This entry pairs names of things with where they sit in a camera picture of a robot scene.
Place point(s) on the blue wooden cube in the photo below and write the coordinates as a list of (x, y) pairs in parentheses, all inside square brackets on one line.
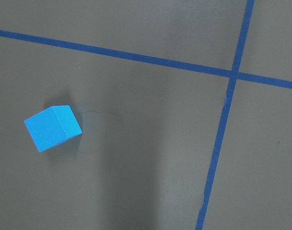
[(52, 127)]

